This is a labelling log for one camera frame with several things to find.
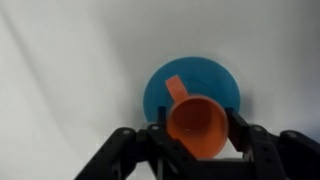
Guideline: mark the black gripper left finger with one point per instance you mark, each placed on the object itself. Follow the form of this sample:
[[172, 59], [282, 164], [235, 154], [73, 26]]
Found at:
[[160, 146]]

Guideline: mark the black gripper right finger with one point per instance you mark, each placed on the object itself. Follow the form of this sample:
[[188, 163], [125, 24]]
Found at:
[[266, 150]]

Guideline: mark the orange toy mug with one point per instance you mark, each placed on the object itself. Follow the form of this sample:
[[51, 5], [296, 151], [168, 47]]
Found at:
[[200, 128]]

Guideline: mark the blue toy saucer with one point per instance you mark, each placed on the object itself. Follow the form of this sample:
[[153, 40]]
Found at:
[[203, 75]]

